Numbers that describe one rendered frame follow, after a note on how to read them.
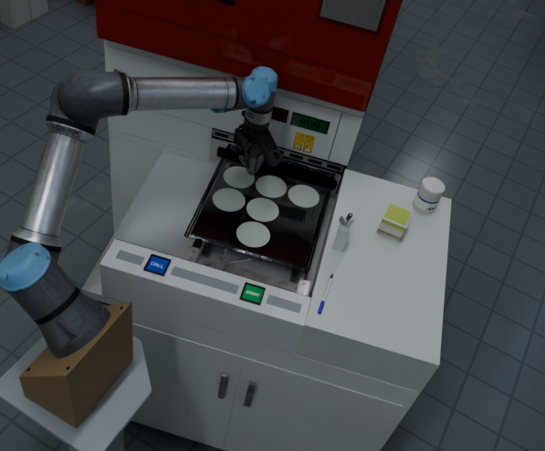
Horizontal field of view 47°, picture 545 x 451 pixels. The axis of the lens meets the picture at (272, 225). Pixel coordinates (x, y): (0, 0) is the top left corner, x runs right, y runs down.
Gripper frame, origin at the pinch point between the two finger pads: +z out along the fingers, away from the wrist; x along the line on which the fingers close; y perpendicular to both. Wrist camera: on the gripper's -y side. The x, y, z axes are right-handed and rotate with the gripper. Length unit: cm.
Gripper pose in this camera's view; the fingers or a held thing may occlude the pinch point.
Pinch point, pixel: (253, 173)
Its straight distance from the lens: 192.5
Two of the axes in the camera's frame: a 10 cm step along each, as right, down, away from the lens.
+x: -7.5, 4.0, -5.2
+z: -1.5, 6.6, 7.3
